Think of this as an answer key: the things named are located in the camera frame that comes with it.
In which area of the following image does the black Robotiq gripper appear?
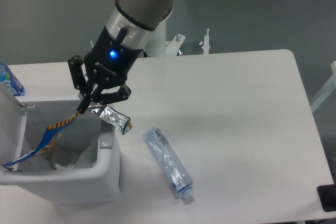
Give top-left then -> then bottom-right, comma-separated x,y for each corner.
68,27 -> 142,114

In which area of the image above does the blue cartoon snack bag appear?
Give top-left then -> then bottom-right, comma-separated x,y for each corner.
1,109 -> 82,171

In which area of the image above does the crushed clear plastic bottle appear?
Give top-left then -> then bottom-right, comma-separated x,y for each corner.
143,127 -> 194,204

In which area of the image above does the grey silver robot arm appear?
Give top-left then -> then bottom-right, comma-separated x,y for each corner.
68,0 -> 174,114

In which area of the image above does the white crumpled paper trash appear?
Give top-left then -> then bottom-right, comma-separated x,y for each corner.
50,135 -> 99,170

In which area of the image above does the white plastic trash can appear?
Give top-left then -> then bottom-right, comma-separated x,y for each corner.
1,87 -> 120,204

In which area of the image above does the blue labelled water bottle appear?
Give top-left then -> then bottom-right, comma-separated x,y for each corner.
1,62 -> 25,97

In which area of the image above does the black device at table edge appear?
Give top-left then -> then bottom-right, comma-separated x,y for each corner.
317,184 -> 335,212

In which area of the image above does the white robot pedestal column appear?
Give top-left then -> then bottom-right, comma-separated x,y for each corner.
144,20 -> 166,58

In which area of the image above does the white pedestal base bracket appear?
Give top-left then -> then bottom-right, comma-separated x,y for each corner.
142,28 -> 211,58

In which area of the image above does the white frame at right edge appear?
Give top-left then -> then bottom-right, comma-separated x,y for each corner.
310,61 -> 335,112

